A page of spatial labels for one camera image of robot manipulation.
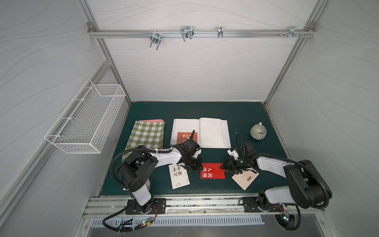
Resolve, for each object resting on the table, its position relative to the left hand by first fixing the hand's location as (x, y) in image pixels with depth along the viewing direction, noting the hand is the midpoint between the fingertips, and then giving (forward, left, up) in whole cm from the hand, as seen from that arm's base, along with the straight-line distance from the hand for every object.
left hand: (203, 171), depth 84 cm
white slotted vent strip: (-25, +41, -4) cm, 48 cm away
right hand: (+2, -12, -1) cm, 12 cm away
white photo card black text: (-3, +14, -2) cm, 15 cm away
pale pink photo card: (-4, -24, -2) cm, 24 cm away
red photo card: (+1, -5, -2) cm, 6 cm away
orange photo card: (+22, +14, +1) cm, 27 cm away
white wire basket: (+10, +57, +30) cm, 65 cm away
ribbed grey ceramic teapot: (+28, -39, 0) cm, 48 cm away
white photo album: (+27, -7, 0) cm, 27 cm away
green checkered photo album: (+25, +37, 0) cm, 45 cm away
